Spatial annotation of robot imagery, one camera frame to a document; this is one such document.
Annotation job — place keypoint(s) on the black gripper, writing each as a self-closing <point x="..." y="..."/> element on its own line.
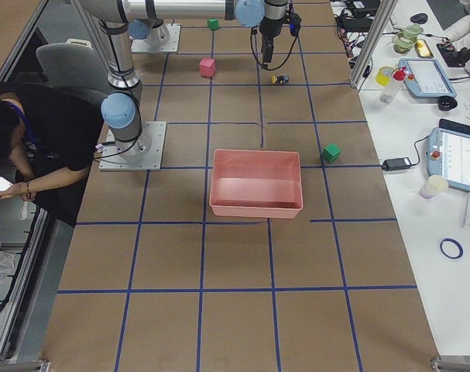
<point x="269" y="28"/>

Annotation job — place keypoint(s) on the yellow push button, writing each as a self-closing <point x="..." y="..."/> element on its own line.
<point x="280" y="79"/>

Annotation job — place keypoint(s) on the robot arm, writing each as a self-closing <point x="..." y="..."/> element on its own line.
<point x="114" y="18"/>
<point x="151" y="31"/>

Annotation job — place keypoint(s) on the green cube front left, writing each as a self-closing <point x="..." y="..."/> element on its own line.
<point x="213" y="24"/>

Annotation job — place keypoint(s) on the pink cube centre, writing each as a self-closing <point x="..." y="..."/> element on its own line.
<point x="207" y="67"/>

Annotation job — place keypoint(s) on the yellow tape roll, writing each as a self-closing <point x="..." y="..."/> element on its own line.
<point x="384" y="75"/>

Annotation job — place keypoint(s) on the green cube near bin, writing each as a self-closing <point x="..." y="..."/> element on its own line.
<point x="331" y="153"/>

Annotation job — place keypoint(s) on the red capped squeeze bottle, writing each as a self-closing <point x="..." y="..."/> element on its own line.
<point x="395" y="82"/>

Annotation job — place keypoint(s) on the pink plastic bin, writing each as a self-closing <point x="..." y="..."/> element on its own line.
<point x="256" y="184"/>

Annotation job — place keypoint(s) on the teach pendant far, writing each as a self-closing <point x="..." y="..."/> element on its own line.
<point x="429" y="79"/>

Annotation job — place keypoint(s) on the teach pendant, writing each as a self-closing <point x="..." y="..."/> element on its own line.
<point x="429" y="79"/>
<point x="448" y="156"/>

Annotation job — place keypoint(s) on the black power adapter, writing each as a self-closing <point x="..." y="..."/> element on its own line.
<point x="396" y="164"/>

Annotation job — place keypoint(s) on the white office chair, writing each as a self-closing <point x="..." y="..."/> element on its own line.
<point x="75" y="69"/>

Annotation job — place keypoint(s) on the paper cup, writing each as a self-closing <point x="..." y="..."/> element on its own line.
<point x="433" y="186"/>

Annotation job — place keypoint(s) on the teach pendant near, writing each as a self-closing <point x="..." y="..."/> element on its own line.
<point x="448" y="156"/>

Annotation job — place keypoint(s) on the seated person in black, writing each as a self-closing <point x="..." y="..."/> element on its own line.
<point x="50" y="137"/>

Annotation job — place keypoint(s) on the blue tape roll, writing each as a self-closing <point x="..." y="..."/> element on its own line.
<point x="451" y="249"/>

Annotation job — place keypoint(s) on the aluminium frame post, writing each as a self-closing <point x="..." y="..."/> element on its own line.
<point x="383" y="14"/>

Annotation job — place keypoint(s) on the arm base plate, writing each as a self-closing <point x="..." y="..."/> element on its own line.
<point x="143" y="154"/>
<point x="140" y="47"/>

